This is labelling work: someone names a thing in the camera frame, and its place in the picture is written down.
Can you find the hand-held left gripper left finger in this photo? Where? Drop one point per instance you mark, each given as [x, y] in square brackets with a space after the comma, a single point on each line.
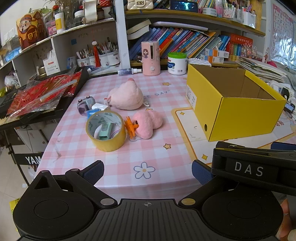
[93, 172]

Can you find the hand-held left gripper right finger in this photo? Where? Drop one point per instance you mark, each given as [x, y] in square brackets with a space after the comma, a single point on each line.
[200, 171]

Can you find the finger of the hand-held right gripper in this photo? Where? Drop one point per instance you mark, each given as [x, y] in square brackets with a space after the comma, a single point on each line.
[282, 146]

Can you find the yellow tape roll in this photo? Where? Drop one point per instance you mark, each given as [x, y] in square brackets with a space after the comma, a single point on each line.
[108, 143]

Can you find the yellow cardboard box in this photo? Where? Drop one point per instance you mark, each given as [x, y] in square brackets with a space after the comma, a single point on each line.
[242, 115]

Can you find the orange hair claw clip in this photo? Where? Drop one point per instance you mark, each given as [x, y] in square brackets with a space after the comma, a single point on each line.
[130, 126]

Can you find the small pink plush toy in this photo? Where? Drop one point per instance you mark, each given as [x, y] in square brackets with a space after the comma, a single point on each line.
[148, 122]

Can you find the large pink plush toy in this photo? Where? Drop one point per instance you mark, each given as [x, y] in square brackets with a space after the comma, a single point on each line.
[127, 95]

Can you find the person's right hand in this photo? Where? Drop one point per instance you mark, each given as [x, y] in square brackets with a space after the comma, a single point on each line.
[285, 207]

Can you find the yellow bordered desk mat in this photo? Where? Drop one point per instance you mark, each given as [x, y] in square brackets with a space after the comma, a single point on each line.
[185, 126]

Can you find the pink checkered tablecloth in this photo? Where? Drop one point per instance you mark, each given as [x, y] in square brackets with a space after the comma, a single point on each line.
[148, 153]

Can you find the blue folded plastic bag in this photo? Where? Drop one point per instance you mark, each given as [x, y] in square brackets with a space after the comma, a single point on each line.
[92, 113]

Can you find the black keyboard stand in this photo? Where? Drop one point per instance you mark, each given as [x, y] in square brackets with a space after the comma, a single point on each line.
[29, 160]

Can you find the white charger plug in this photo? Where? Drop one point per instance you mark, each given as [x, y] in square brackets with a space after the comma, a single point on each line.
[100, 107]

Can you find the small white red box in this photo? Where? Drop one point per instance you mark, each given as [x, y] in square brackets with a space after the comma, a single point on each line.
[106, 100]

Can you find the black electronic keyboard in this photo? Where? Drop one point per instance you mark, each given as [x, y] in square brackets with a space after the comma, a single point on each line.
[74, 95]

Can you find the stack of papers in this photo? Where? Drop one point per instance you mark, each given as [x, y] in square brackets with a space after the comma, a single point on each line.
[261, 69]

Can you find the yellow plastic bag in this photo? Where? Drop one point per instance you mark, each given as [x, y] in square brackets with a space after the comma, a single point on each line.
[14, 205]

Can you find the pile of red foil packets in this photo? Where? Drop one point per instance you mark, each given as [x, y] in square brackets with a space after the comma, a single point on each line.
[44, 92]

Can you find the small spray bottle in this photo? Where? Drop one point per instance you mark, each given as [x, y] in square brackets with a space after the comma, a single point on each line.
[127, 71]

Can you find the red boxed book set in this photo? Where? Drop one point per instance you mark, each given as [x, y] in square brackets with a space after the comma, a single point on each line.
[240, 46]

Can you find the white jar green lid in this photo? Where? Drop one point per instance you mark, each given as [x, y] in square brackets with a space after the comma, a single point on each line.
[177, 66]

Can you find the white straws box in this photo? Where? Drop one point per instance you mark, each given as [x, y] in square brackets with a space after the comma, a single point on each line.
[52, 67]

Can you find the orange white medicine boxes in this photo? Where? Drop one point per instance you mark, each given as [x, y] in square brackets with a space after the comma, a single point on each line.
[215, 55]

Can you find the gold tin can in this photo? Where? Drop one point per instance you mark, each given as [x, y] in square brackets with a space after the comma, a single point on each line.
[42, 70]

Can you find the red tassel ornament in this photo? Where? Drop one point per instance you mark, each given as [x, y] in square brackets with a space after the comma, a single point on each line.
[97, 54]

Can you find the pink humidifier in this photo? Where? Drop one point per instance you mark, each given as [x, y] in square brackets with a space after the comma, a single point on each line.
[150, 59]

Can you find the white desk organizer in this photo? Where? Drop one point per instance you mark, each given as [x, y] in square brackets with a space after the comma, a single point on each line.
[249, 20]

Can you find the row of colourful books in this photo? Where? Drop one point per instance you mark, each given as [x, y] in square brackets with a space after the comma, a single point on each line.
[180, 41]

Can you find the white shelf unit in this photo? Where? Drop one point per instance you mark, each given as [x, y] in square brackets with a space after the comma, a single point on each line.
[120, 34]

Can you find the stack of thick books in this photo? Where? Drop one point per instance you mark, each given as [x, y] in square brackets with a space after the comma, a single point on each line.
[138, 29]

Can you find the white bottle yellow label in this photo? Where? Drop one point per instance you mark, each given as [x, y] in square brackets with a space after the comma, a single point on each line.
[60, 23]

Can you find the orange figure print box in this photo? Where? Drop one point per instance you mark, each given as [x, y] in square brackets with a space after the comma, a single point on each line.
[30, 30]

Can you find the black digital clock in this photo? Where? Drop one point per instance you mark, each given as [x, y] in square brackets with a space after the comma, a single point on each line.
[183, 6]

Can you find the cream quilted handbag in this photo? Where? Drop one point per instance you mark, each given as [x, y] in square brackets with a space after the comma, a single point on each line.
[140, 4]

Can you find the grey purple toy camera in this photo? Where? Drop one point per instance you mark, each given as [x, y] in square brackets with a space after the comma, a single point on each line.
[83, 105]

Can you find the alphabet wall poster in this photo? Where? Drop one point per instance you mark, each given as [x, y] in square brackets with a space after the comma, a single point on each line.
[283, 30]

